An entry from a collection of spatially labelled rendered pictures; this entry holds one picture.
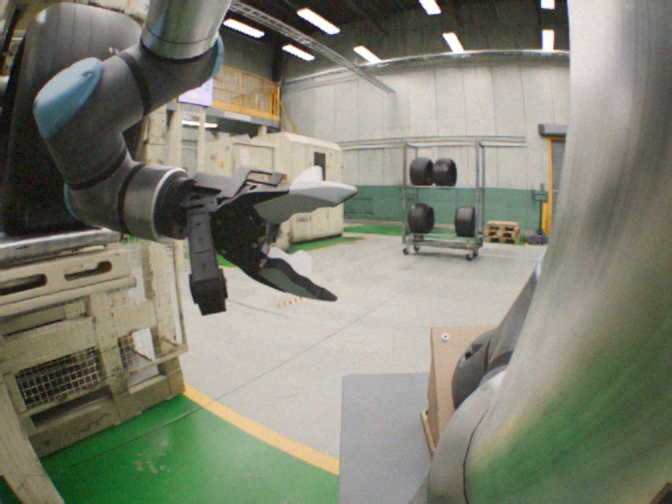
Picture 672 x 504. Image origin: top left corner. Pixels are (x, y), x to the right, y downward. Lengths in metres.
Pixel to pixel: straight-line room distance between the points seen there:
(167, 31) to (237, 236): 0.22
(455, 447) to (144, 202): 0.35
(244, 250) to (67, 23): 0.57
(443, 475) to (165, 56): 0.41
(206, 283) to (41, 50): 0.54
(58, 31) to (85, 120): 0.36
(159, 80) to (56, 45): 0.33
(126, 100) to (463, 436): 0.40
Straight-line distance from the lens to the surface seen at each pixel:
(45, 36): 0.72
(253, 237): 0.34
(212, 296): 0.30
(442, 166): 5.69
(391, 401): 0.65
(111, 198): 0.41
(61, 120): 0.37
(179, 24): 0.35
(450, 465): 0.20
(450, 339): 0.53
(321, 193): 0.29
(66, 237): 0.75
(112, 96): 0.38
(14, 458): 0.96
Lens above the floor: 0.96
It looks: 9 degrees down
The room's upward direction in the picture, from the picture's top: straight up
